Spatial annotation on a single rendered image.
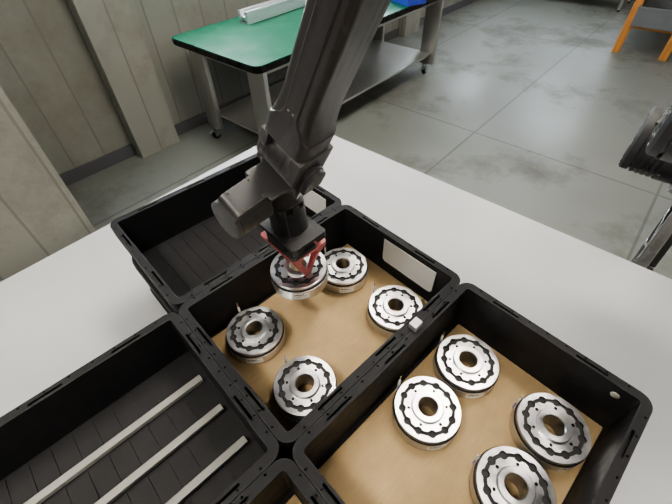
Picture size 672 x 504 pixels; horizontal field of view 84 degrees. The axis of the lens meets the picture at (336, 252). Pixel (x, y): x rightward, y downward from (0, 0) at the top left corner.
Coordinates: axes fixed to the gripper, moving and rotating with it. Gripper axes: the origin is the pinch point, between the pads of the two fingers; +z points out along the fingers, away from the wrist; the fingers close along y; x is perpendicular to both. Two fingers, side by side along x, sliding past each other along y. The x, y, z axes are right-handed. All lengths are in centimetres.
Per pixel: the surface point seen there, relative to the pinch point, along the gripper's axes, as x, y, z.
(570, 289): 54, 34, 29
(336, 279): 6.7, 1.8, 9.4
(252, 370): -16.2, 4.7, 11.4
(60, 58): 12, -236, 23
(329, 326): -0.5, 7.3, 12.3
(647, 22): 470, -62, 90
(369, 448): -10.4, 27.3, 12.1
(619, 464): 9, 51, 3
